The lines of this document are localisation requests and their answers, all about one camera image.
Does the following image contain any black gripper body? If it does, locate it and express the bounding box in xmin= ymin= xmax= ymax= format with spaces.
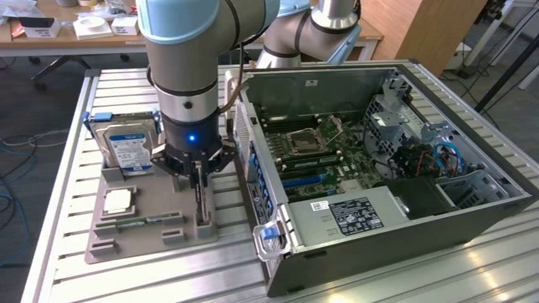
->
xmin=162 ymin=114 xmax=225 ymax=174

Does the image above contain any green graphics card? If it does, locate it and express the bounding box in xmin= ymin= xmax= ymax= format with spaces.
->
xmin=194 ymin=176 xmax=211 ymax=227

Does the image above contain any hard disk in blue caddy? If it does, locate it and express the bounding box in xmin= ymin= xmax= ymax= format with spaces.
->
xmin=79 ymin=109 xmax=166 ymax=177

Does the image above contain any silver CPU chip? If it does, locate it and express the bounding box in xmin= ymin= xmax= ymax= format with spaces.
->
xmin=102 ymin=189 xmax=131 ymax=215

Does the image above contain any grey plastic parts rack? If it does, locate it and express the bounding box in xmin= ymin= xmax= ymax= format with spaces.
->
xmin=83 ymin=126 xmax=221 ymax=266

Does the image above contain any black expansion slot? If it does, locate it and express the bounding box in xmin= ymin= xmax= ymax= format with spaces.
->
xmin=278 ymin=166 xmax=330 ymax=179

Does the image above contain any blue expansion slot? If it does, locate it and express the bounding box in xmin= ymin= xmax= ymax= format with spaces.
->
xmin=282 ymin=175 xmax=329 ymax=189

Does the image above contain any green RAM stick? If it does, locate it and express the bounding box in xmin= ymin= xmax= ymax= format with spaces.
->
xmin=114 ymin=213 xmax=181 ymax=228
xmin=285 ymin=151 xmax=342 ymax=168

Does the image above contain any metal socket cover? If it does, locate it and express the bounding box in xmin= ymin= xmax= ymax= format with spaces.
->
xmin=318 ymin=115 xmax=351 ymax=149

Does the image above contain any green motherboard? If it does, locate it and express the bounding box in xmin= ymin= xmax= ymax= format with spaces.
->
xmin=257 ymin=104 xmax=395 ymax=203

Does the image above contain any grey power supply unit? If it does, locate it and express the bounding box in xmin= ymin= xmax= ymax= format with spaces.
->
xmin=289 ymin=186 xmax=410 ymax=247

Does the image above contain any white labelled carton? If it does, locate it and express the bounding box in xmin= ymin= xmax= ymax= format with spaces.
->
xmin=110 ymin=16 xmax=140 ymax=36

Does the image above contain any perforated metal drive cage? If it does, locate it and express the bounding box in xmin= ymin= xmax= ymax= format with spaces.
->
xmin=362 ymin=77 xmax=426 ymax=158

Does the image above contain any white box with round dish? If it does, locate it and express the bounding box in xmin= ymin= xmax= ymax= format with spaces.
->
xmin=72 ymin=17 xmax=115 ymax=41

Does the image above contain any wooden desk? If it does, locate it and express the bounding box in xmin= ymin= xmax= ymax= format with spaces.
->
xmin=0 ymin=0 xmax=385 ymax=69

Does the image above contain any white box with black lid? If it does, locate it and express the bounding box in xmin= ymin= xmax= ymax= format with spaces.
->
xmin=22 ymin=17 xmax=63 ymax=39

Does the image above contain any open grey PC case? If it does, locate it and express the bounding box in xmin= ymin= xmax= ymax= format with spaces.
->
xmin=225 ymin=59 xmax=539 ymax=299

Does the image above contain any wooden cabinet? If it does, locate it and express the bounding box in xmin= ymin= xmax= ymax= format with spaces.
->
xmin=361 ymin=0 xmax=502 ymax=76

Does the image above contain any metal disk bay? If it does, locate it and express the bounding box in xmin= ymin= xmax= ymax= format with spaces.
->
xmin=435 ymin=170 xmax=513 ymax=211

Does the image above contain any black slanted stand pole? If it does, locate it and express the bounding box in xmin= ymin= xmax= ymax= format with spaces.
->
xmin=474 ymin=12 xmax=539 ymax=111

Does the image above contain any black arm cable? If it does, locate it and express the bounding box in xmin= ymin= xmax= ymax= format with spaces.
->
xmin=218 ymin=18 xmax=271 ymax=112

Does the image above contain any black wire bundle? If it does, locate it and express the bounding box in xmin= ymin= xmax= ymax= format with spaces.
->
xmin=373 ymin=143 xmax=438 ymax=181

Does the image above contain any blue wire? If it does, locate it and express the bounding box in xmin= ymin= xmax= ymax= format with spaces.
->
xmin=433 ymin=141 xmax=467 ymax=174

